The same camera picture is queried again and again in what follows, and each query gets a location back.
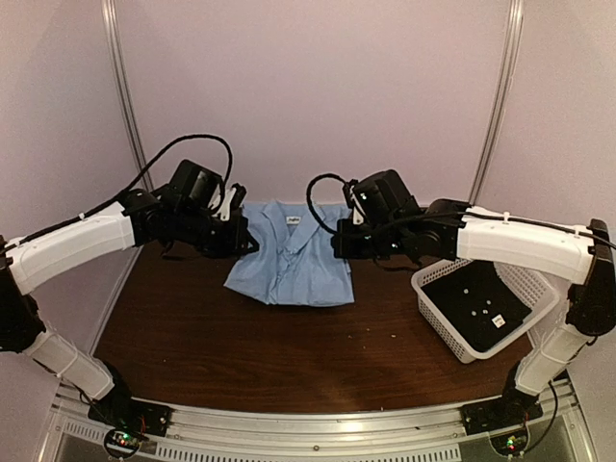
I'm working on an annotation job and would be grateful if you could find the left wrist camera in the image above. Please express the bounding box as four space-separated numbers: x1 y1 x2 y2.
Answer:
210 183 246 221

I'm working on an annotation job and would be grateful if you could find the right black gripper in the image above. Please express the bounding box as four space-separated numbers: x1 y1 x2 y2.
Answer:
333 218 409 259

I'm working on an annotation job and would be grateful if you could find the aluminium frame post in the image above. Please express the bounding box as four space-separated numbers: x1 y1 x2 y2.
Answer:
469 0 526 204
100 0 147 171

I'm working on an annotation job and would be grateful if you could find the black cable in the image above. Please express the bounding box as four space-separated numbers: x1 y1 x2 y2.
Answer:
0 134 235 256
305 172 360 237

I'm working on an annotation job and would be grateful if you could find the black shirt in basket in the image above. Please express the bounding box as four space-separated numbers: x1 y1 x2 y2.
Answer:
423 261 531 353

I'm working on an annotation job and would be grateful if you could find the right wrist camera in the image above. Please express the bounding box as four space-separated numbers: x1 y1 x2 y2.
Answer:
342 179 366 226

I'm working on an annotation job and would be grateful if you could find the right black cable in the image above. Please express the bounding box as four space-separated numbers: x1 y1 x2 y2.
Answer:
305 172 360 237

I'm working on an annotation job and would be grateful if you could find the circuit board with leds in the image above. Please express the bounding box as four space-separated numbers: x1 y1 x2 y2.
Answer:
103 428 144 458
490 429 529 457

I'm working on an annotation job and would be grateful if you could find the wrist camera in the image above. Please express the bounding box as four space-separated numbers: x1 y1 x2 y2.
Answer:
342 179 366 226
210 183 246 221

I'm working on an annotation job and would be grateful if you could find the aluminium front rail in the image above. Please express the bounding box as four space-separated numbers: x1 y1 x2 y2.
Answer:
35 378 598 461

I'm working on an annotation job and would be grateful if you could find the right aluminium frame post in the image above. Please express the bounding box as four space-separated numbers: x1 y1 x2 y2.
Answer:
469 0 526 204

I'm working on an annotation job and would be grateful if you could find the white plastic basket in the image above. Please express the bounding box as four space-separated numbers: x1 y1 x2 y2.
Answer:
411 260 561 364

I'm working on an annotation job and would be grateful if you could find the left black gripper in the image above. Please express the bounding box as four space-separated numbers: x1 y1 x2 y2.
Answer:
174 207 258 260

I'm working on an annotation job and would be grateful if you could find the left circuit board with leds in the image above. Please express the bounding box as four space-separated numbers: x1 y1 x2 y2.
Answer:
103 428 144 458

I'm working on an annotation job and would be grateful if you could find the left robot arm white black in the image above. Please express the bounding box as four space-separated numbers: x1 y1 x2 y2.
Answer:
1 160 259 427

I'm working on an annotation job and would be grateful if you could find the right circuit board with leds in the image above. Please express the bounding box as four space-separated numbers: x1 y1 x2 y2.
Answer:
490 429 529 457

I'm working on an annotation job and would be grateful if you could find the left black cable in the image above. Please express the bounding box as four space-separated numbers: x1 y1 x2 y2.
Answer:
0 134 235 256

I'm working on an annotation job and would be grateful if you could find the light blue long sleeve shirt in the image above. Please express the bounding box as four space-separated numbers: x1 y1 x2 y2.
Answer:
224 201 354 307

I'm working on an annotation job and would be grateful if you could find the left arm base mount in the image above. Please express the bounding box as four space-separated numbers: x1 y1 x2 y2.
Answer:
88 398 171 437

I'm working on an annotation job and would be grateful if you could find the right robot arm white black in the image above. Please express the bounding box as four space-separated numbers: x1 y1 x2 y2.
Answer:
331 169 615 425

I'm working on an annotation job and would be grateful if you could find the left aluminium frame post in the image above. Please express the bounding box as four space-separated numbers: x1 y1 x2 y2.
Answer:
100 0 147 171

